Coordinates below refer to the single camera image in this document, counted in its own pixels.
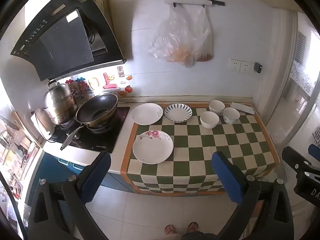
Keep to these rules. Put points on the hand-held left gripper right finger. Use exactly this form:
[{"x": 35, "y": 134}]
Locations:
[{"x": 225, "y": 177}]

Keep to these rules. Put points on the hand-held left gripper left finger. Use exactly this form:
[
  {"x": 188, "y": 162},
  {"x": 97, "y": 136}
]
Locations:
[{"x": 97, "y": 175}]

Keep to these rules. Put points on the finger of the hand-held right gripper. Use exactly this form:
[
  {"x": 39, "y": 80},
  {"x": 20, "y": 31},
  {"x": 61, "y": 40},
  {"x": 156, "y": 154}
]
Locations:
[
  {"x": 295, "y": 158},
  {"x": 315, "y": 150}
]

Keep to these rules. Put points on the white bowl floral print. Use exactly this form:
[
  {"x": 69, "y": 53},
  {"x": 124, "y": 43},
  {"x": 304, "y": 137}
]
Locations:
[{"x": 231, "y": 117}]

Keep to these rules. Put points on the white bowl dark rim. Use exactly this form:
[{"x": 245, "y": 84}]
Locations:
[
  {"x": 216, "y": 105},
  {"x": 209, "y": 120}
]

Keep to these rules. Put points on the black glass gas stove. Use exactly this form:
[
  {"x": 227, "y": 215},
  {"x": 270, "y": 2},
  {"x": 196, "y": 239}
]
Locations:
[{"x": 100, "y": 140}]

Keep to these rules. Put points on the green white checkered tablecloth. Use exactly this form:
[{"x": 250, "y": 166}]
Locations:
[{"x": 200, "y": 150}]

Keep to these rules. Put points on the blue kitchen cabinet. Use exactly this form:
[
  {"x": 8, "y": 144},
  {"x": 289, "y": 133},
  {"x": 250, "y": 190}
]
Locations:
[{"x": 50, "y": 172}]

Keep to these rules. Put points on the person's right foot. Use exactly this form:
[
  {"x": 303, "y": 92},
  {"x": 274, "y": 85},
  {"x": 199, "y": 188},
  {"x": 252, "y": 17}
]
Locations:
[{"x": 193, "y": 227}]

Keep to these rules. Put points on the person's foot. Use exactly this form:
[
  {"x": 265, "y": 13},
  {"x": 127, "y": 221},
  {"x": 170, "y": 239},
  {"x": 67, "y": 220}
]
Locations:
[
  {"x": 170, "y": 229},
  {"x": 193, "y": 227}
]

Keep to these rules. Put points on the white plate pink floral print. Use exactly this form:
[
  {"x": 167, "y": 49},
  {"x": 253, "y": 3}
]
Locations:
[{"x": 152, "y": 151}]

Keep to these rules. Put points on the person's clothing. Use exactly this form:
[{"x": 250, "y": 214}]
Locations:
[{"x": 185, "y": 237}]

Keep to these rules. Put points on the folded white paper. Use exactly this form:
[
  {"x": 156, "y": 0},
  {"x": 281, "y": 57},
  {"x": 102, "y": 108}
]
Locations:
[{"x": 242, "y": 107}]

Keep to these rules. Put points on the white electric appliance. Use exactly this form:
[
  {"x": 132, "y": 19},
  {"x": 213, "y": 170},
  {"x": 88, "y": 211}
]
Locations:
[{"x": 42, "y": 125}]

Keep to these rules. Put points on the person's left foot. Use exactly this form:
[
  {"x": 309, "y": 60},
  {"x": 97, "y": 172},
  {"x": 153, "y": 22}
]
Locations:
[{"x": 170, "y": 229}]

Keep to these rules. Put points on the window with patterned glass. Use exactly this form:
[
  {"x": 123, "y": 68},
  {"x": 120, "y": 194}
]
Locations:
[{"x": 300, "y": 75}]

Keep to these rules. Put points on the plain white plate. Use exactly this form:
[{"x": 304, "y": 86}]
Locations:
[{"x": 146, "y": 113}]

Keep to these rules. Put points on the white plate black striped rim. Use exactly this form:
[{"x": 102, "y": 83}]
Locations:
[{"x": 178, "y": 113}]

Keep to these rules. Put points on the stainless steel steamer pot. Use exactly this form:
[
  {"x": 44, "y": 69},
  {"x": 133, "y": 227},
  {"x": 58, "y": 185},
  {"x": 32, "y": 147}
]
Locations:
[{"x": 58, "y": 102}]

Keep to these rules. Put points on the cluttered side shelf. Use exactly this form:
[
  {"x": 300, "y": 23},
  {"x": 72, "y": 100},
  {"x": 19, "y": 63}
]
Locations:
[{"x": 15, "y": 155}]

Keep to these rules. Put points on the black plug adapter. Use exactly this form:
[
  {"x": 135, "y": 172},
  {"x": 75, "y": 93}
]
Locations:
[{"x": 258, "y": 67}]

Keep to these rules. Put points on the clear plastic bag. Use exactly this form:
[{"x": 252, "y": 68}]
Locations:
[
  {"x": 206, "y": 47},
  {"x": 175, "y": 37}
]

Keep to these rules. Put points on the black range hood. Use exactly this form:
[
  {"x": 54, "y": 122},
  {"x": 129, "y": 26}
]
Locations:
[{"x": 62, "y": 42}]

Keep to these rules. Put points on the orange fruit wall sticker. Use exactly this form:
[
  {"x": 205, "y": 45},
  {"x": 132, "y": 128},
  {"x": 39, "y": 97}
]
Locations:
[
  {"x": 122, "y": 93},
  {"x": 129, "y": 77},
  {"x": 128, "y": 89}
]

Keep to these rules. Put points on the colourful puzzle wall stickers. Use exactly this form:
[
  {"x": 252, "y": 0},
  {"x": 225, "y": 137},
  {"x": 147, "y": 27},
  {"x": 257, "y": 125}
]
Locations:
[{"x": 78, "y": 83}]

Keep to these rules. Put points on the pink letter wall sticker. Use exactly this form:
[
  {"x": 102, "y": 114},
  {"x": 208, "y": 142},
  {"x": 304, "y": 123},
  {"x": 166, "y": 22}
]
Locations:
[{"x": 108, "y": 82}]

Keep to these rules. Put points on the white wall socket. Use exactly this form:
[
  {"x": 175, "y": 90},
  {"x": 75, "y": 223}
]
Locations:
[
  {"x": 235, "y": 65},
  {"x": 245, "y": 67}
]

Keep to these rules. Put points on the red character wall sticker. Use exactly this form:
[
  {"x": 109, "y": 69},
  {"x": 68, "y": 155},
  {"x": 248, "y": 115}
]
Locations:
[{"x": 120, "y": 72}]

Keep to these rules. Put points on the beige wall box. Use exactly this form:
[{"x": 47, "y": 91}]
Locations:
[{"x": 102, "y": 5}]

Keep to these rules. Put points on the white wall hook rail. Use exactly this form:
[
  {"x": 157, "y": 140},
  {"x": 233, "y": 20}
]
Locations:
[{"x": 190, "y": 1}]

